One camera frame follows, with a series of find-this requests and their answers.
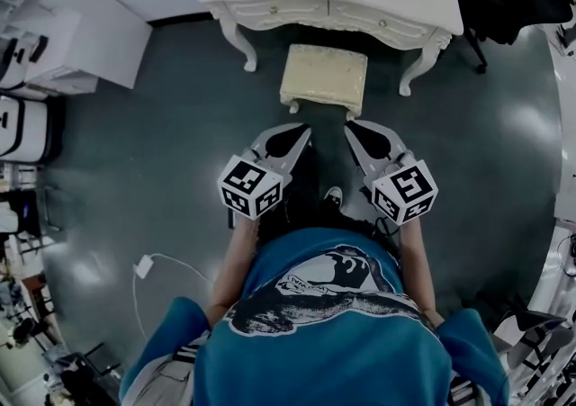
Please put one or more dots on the person's blue printed shirt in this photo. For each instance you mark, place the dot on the person's blue printed shirt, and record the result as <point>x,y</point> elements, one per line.
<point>324,341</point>

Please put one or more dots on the white partition cabinet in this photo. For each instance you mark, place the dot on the white partition cabinet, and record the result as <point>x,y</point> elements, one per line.
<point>81,21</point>

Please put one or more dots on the grey folding chair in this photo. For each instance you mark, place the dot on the grey folding chair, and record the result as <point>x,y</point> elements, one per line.
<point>528,341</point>

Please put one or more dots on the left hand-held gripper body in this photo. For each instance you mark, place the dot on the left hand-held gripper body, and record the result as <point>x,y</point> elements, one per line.
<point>249,188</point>

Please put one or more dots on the person's left forearm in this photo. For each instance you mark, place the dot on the person's left forearm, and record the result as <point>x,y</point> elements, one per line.
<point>231,260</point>

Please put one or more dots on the white box with black trim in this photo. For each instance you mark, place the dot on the white box with black trim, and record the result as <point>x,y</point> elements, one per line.
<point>24,129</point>

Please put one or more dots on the person's right forearm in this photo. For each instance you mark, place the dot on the person's right forearm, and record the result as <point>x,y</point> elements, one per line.
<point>416,264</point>

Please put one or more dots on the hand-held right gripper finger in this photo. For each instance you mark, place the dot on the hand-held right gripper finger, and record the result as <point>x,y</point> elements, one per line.
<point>360,150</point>
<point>382,132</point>

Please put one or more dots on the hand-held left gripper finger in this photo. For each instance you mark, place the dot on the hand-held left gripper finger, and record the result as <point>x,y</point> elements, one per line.
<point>298,152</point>
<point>281,130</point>

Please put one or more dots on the cream cushioned stool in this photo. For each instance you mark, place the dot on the cream cushioned stool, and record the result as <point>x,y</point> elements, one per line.
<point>321,73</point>

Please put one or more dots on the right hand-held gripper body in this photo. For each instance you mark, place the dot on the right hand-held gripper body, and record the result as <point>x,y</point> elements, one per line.
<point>405,192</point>

